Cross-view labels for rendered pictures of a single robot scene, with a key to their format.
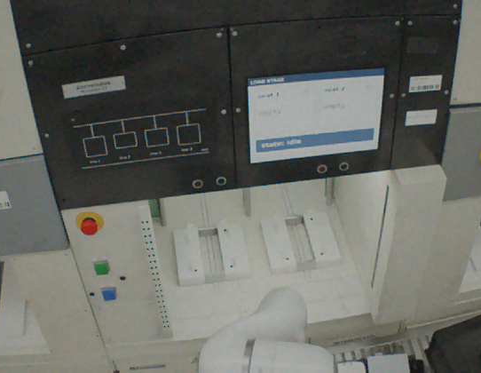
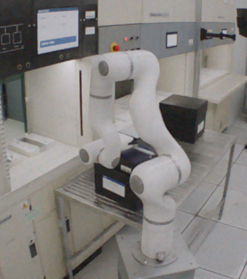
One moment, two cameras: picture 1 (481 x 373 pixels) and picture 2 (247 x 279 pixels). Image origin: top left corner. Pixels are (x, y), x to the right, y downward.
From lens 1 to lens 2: 114 cm
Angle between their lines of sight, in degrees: 46
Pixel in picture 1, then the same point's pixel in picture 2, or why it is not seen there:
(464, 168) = not seen: hidden behind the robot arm
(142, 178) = not seen: outside the picture
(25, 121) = not seen: outside the picture
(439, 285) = not seen: hidden behind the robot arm
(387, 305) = (95, 137)
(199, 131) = (20, 36)
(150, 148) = (2, 45)
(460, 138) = (103, 40)
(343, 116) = (67, 29)
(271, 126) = (44, 33)
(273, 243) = (22, 146)
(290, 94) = (50, 18)
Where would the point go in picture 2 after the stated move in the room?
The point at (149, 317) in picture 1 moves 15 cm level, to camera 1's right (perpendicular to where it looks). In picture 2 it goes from (0, 174) to (25, 163)
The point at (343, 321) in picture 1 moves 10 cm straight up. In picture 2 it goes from (77, 158) to (76, 141)
